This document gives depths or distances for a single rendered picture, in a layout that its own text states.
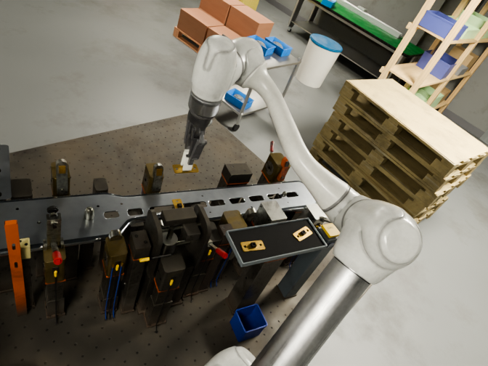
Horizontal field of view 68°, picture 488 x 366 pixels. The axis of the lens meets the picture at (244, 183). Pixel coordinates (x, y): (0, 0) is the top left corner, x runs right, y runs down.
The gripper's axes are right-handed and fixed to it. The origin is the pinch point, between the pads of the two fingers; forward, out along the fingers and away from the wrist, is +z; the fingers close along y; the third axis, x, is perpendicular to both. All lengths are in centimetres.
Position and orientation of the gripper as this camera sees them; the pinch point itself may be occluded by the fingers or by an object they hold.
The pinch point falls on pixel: (187, 160)
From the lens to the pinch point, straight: 120.0
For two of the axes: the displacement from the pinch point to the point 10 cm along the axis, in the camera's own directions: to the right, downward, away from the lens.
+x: -8.8, 0.6, -4.7
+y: -3.5, -7.4, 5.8
